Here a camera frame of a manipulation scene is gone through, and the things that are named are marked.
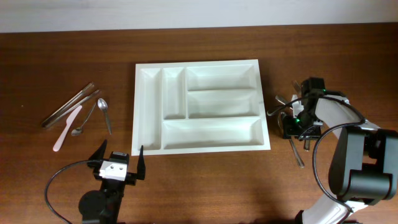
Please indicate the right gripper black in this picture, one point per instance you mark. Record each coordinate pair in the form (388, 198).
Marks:
(288, 129)

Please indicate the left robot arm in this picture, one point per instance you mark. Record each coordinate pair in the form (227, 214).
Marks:
(103, 205)

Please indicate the large steel tablespoon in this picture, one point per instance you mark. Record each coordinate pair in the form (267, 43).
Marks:
(296, 154)

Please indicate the pink plastic knife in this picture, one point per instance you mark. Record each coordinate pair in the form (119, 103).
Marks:
(69, 121)

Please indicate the small thin steel teaspoon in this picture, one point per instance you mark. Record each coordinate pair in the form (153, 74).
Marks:
(79, 130)

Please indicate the steel fork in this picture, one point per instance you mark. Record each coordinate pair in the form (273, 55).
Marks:
(297, 87)
(283, 101)

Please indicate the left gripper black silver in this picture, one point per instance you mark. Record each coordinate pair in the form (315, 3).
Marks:
(130, 177)

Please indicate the steel teaspoon patterned handle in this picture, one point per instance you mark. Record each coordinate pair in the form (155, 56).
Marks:
(103, 106)

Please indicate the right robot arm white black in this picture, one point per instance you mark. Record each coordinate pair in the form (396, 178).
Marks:
(363, 170)

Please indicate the white plastic cutlery tray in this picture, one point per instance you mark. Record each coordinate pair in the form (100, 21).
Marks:
(199, 107)

